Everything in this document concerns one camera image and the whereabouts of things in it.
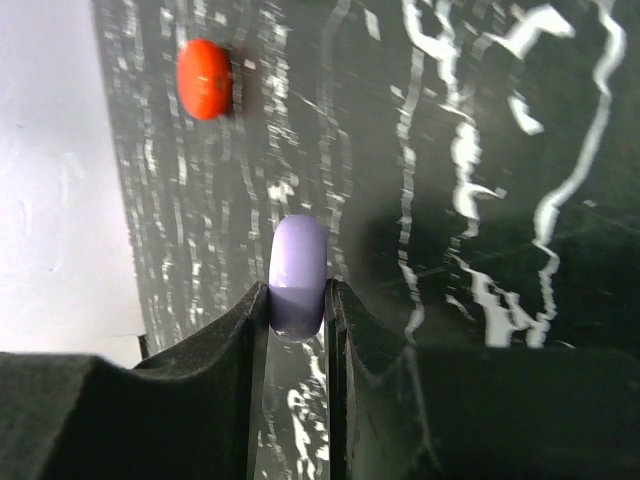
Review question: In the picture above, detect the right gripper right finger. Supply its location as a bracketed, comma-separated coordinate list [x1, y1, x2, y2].
[325, 280, 639, 479]

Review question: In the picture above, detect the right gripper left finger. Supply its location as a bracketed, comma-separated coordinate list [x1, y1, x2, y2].
[1, 282, 268, 479]

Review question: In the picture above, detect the purple earbud charging case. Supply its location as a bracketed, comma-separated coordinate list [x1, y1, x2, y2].
[268, 214, 327, 343]

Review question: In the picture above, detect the red earbud charging case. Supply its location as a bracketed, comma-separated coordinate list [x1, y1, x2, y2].
[176, 38, 233, 121]

